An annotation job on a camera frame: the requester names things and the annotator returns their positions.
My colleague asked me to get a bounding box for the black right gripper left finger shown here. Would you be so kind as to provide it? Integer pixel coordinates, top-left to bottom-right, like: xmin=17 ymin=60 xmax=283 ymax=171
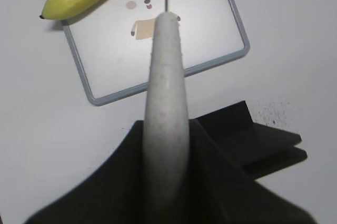
xmin=27 ymin=120 xmax=156 ymax=223

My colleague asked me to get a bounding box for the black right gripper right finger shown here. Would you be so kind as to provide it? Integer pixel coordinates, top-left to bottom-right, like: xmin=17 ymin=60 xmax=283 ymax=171
xmin=187 ymin=119 xmax=316 ymax=223

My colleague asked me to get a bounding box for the white-handled cleaver knife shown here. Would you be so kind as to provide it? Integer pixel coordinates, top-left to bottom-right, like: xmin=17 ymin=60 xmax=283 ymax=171
xmin=142 ymin=0 xmax=189 ymax=223

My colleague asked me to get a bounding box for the black knife stand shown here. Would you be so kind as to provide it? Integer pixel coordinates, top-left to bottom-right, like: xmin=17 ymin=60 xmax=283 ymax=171
xmin=196 ymin=101 xmax=308 ymax=179

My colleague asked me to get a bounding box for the white grey-rimmed cutting board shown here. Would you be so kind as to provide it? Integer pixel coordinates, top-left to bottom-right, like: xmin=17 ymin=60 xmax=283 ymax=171
xmin=62 ymin=0 xmax=250 ymax=106

